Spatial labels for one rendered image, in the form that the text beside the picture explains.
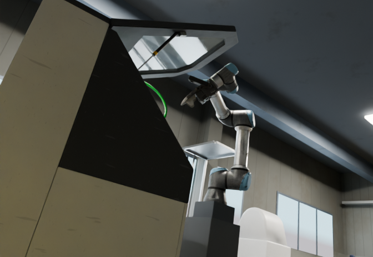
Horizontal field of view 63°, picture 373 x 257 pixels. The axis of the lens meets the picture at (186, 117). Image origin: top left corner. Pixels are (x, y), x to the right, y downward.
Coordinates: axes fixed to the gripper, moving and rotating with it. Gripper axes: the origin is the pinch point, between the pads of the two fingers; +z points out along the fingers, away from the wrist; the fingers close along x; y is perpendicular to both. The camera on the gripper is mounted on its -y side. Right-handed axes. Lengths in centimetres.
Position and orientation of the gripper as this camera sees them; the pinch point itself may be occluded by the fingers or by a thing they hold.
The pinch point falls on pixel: (181, 102)
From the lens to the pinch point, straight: 165.8
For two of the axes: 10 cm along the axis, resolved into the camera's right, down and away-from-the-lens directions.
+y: 6.1, 7.6, -2.2
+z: -7.9, 6.1, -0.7
